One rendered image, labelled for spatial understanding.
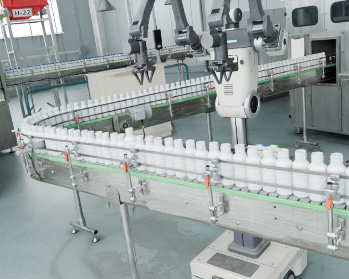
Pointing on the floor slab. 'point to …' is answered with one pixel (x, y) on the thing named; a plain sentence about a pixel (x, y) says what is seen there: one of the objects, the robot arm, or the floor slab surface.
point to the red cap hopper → (26, 9)
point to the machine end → (309, 30)
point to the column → (98, 28)
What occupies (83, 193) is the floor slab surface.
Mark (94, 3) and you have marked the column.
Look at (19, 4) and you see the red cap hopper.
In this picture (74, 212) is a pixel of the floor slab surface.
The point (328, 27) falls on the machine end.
